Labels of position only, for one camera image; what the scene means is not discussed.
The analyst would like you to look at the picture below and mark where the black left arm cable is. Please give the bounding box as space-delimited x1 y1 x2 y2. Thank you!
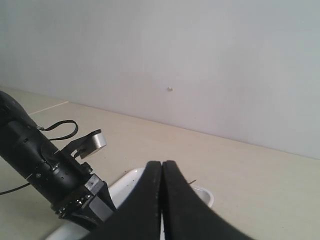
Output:
0 119 79 195

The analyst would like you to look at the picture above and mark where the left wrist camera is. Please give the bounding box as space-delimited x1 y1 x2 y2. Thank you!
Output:
61 129 107 160

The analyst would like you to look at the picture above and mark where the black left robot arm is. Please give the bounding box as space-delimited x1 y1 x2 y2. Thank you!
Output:
0 92 116 231

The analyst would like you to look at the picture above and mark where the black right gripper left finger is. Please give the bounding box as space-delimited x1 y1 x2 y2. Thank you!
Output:
85 161 162 240

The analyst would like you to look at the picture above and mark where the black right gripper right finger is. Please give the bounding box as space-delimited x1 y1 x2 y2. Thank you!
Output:
161 160 252 240

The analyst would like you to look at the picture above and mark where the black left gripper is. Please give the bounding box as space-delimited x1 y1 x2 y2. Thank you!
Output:
51 174 117 232

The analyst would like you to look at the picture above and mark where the white rectangular plastic tray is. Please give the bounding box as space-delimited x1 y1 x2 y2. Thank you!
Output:
45 168 214 240

